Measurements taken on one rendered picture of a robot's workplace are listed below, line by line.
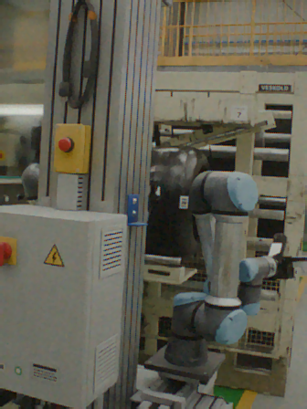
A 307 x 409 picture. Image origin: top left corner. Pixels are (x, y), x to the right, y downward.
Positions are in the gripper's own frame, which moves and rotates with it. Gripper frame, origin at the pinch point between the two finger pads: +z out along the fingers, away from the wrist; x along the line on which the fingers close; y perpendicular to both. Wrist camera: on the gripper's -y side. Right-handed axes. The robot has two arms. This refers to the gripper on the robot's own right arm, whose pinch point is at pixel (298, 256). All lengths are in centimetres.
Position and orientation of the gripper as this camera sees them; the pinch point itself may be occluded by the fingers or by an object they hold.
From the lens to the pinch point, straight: 197.3
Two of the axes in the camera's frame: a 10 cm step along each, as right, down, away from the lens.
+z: 7.4, 0.1, 6.8
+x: 6.8, -0.5, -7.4
